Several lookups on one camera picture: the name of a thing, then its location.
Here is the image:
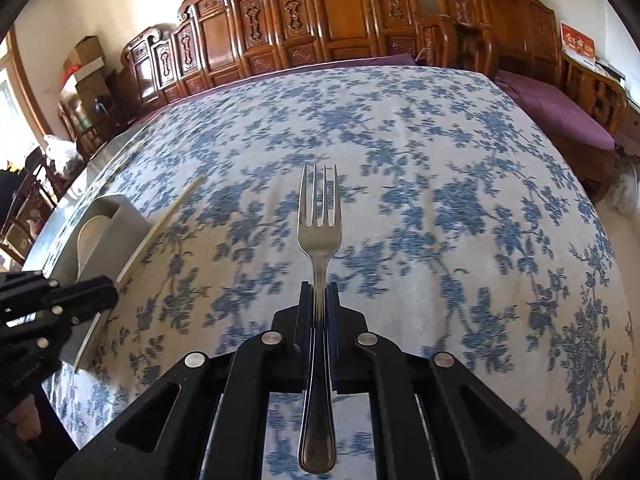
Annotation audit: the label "dark wooden chair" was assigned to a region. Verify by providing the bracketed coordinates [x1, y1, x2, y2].
[0, 149, 62, 267]

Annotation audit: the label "wooden chopstick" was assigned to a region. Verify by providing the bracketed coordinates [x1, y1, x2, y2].
[115, 175, 207, 286]

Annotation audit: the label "red desk calendar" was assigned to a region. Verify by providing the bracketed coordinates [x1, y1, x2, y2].
[559, 21, 598, 69]

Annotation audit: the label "metal fork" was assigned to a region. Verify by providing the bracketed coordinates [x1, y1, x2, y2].
[296, 163, 345, 476]

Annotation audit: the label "carved wooden armchair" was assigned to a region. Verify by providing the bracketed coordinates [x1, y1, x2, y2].
[419, 0, 627, 111]

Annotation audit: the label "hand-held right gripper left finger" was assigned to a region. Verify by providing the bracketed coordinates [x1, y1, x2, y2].
[55, 281, 321, 480]

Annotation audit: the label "long purple bench cushion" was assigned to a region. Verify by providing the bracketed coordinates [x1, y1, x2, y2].
[147, 53, 417, 113]

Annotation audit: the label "cardboard boxes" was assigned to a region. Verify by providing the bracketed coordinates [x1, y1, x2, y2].
[61, 35, 107, 88]

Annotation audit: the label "grey fluffy thing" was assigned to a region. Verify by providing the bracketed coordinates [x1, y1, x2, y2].
[606, 152, 640, 214]

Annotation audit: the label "blue floral tablecloth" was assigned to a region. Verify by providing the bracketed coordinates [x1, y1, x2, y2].
[22, 61, 637, 480]

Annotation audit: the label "carved wooden bench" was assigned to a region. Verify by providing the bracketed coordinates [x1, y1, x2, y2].
[120, 0, 453, 111]

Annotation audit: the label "metal tray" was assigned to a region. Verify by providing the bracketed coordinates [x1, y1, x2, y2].
[74, 193, 152, 372]

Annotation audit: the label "person's left hand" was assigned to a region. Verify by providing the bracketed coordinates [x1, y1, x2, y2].
[11, 401, 42, 441]

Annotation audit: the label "purple armchair cushion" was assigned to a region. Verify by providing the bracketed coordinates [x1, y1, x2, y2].
[494, 70, 617, 152]

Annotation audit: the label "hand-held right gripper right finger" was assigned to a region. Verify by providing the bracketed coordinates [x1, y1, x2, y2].
[326, 282, 583, 480]

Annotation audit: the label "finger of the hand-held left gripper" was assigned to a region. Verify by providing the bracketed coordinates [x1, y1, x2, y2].
[30, 274, 121, 317]
[0, 271, 83, 361]

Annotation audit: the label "white plastic bag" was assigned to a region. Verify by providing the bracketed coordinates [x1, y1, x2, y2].
[42, 134, 85, 172]

